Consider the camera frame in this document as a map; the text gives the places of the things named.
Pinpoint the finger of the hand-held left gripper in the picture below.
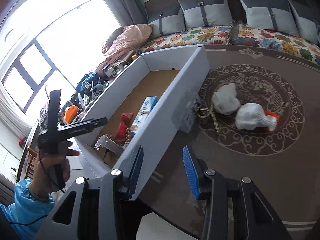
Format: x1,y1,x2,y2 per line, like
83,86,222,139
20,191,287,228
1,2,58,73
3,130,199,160
47,89,62,132
58,117,108,140

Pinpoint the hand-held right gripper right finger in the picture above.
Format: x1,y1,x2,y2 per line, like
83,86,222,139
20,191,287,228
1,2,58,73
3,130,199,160
182,145,293,240

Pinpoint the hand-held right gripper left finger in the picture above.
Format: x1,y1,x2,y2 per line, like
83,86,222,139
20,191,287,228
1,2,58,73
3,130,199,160
41,145,145,240

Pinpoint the metal mesh tube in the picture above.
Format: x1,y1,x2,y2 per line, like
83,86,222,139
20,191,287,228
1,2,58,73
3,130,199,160
104,140,125,157

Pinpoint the wooden bead bracelet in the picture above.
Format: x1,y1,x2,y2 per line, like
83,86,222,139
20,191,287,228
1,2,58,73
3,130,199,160
124,129,133,147

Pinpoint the tall red box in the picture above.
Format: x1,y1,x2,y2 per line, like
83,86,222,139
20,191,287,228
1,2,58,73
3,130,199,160
115,121,130,142

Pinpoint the blue white toothpaste box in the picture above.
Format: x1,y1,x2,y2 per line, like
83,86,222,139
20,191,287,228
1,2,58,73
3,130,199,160
131,96,160,137

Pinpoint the clear plastic bead box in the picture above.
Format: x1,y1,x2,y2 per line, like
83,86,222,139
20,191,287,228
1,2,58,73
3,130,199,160
179,99,200,132

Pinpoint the gold chain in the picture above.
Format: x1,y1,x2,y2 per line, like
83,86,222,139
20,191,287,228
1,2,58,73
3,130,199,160
196,102,222,136

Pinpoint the white knit glove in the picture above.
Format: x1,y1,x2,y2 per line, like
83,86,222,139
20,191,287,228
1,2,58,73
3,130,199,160
212,83,241,115

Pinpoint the white cardboard box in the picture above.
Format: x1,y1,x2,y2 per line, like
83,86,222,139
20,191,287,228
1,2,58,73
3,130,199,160
75,44,210,200

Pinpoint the white glove orange cuff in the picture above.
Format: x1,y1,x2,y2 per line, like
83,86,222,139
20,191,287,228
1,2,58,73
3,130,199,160
235,103,278,132

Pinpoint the person's left forearm blue sleeve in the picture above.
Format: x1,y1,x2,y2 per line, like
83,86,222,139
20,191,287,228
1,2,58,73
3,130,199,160
0,179,56,240

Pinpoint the person's left hand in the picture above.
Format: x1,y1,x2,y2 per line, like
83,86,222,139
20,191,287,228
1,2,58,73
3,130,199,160
32,140,81,201

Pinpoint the orange tool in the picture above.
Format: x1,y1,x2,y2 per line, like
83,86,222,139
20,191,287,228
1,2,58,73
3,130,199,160
64,105,81,125

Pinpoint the wooden chair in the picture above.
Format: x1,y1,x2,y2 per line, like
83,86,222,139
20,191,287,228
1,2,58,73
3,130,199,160
18,145,38,180

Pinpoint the pile of cluttered sundries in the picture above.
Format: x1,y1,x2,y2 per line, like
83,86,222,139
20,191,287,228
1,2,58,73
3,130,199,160
57,62,127,128

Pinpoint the window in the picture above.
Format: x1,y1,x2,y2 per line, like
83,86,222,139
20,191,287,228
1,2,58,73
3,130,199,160
0,0,123,117

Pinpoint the grey two-tone pillow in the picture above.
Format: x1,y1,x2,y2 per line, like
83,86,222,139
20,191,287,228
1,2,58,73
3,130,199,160
178,0,234,29
289,0,320,46
236,0,299,37
147,6,187,39

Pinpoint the floral blanket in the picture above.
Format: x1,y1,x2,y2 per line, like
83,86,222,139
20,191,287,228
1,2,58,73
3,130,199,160
136,24,320,64

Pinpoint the brown wooden headboard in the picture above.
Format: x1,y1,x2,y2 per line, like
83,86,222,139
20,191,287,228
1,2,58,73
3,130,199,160
144,0,320,24

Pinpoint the fringed woven throw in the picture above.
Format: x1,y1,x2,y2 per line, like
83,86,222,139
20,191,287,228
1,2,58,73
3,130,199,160
229,20,241,46

